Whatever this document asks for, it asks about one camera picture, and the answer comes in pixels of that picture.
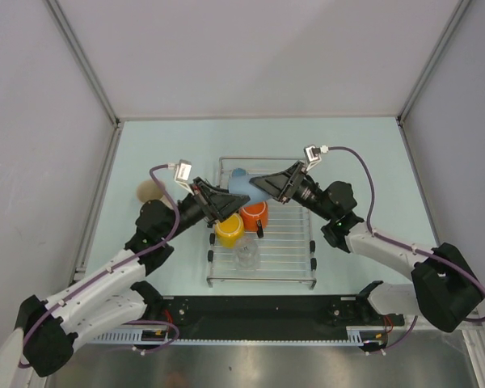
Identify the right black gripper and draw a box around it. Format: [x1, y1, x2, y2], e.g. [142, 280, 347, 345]
[250, 161, 334, 221]

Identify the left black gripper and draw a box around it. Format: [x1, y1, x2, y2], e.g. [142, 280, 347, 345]
[161, 177, 250, 242]

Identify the yellow ceramic mug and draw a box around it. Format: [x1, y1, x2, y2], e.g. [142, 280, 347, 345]
[214, 213, 245, 248]

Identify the blue-grey plastic tumbler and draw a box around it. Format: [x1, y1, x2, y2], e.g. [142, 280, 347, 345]
[228, 175, 272, 205]

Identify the beige ceramic mug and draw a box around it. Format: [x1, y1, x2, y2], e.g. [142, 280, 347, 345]
[136, 179, 172, 209]

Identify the blue textured ceramic mug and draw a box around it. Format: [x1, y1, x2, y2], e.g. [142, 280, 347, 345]
[230, 167, 248, 181]

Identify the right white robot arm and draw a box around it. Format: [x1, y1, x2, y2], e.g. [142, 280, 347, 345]
[250, 162, 485, 332]

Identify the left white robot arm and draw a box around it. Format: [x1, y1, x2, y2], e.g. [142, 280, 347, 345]
[15, 178, 250, 377]

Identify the orange ceramic mug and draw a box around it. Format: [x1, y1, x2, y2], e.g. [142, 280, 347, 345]
[239, 201, 269, 238]

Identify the clear glass cup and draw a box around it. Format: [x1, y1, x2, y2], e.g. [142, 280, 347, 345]
[233, 236, 259, 271]

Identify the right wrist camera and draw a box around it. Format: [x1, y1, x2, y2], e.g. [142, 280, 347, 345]
[304, 145, 329, 171]

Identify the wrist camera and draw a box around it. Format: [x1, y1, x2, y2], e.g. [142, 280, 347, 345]
[304, 145, 329, 171]
[167, 159, 192, 187]

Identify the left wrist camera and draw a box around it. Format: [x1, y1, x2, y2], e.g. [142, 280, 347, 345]
[167, 159, 192, 187]

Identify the metal wire dish rack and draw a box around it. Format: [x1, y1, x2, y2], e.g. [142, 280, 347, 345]
[205, 156, 318, 290]

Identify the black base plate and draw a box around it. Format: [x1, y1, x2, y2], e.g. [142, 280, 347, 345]
[141, 295, 404, 341]

